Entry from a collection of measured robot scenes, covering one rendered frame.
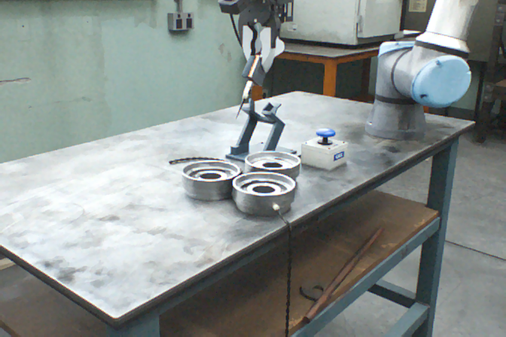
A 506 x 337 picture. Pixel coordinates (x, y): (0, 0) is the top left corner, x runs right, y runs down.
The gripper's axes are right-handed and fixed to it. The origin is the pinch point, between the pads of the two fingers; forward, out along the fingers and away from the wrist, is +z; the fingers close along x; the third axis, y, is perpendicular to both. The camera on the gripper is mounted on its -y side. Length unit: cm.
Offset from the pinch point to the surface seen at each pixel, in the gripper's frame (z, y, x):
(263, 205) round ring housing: 17.7, -23.3, -20.1
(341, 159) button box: 18.5, 7.6, -16.7
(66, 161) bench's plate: 19.8, -28.0, 27.7
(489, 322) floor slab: 100, 98, -32
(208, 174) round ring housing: 17.3, -19.2, -4.2
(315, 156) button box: 17.6, 3.0, -13.3
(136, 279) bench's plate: 20, -48, -19
